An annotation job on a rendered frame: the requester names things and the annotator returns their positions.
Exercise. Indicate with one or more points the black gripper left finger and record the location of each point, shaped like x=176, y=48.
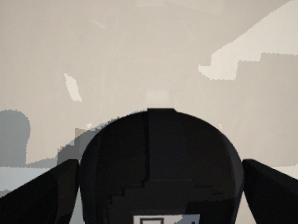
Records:
x=48, y=199

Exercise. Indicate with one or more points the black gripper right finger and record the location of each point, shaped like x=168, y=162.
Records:
x=271, y=195

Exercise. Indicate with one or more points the dark grey controller unit with rocker switches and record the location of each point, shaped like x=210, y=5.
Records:
x=160, y=166

